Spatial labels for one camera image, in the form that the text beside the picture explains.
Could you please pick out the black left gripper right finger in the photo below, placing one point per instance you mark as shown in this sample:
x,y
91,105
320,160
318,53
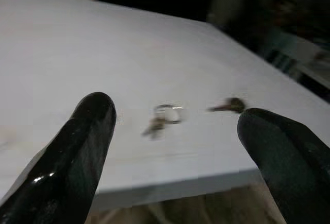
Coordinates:
x,y
288,162

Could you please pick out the white table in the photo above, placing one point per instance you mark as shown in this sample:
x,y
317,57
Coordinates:
x,y
103,54

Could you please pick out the brown-headed key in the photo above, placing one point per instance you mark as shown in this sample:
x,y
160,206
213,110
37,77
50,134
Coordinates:
x,y
233,104

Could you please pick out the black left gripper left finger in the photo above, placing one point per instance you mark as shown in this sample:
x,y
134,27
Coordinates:
x,y
64,162

